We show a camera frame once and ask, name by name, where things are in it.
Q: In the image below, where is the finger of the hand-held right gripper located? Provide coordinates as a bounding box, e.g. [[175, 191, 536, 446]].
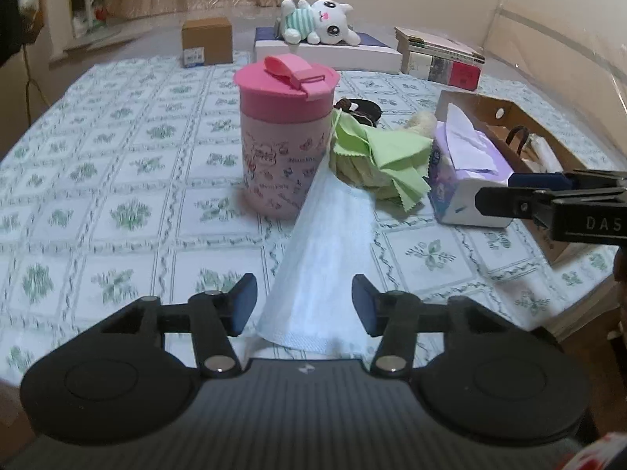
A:
[[507, 169, 627, 192], [475, 185, 556, 221]]

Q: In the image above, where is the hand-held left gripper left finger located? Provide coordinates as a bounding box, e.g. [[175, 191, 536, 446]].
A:
[[100, 273, 258, 379]]

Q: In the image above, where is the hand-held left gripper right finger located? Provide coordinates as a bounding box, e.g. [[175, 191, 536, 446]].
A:
[[352, 274, 510, 379]]

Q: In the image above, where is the light blue face mask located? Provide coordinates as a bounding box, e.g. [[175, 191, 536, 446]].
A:
[[243, 154, 377, 359]]

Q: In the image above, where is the green microfiber cloth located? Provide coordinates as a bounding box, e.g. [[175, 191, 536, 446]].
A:
[[329, 110, 434, 179], [330, 154, 432, 213]]

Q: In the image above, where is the beige fuzzy glove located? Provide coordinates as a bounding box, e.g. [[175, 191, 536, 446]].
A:
[[404, 112, 438, 139]]

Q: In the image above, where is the white cloth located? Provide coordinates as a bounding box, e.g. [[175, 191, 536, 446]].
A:
[[524, 134, 564, 174]]

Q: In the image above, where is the purple tissue pack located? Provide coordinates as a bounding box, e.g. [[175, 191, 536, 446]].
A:
[[427, 103, 515, 228]]

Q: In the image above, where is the plastic wrapped headboard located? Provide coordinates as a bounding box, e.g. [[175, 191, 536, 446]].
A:
[[482, 0, 627, 108]]

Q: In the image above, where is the pink lidded cup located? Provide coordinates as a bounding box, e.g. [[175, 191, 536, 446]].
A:
[[233, 55, 341, 220]]

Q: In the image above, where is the black round pad red centre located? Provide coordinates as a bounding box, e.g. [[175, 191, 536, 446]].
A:
[[334, 98, 383, 125]]

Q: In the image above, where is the green floral printed bedsheet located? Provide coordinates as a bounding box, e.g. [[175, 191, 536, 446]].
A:
[[0, 49, 627, 387]]

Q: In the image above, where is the white flat box blue top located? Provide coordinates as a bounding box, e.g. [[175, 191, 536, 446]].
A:
[[254, 27, 403, 75]]

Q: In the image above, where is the red white patterned clothing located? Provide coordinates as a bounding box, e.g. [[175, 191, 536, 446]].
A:
[[573, 433, 627, 470]]

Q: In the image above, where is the white cat plush toy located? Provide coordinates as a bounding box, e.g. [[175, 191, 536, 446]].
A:
[[278, 0, 361, 47]]

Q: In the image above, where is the small brown cardboard box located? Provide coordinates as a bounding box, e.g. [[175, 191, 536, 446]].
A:
[[181, 16, 234, 69]]

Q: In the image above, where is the grey window ledge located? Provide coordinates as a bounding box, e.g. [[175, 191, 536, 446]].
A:
[[49, 34, 133, 62]]

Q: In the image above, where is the black loop strap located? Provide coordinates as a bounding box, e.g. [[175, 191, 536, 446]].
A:
[[506, 126, 532, 150]]

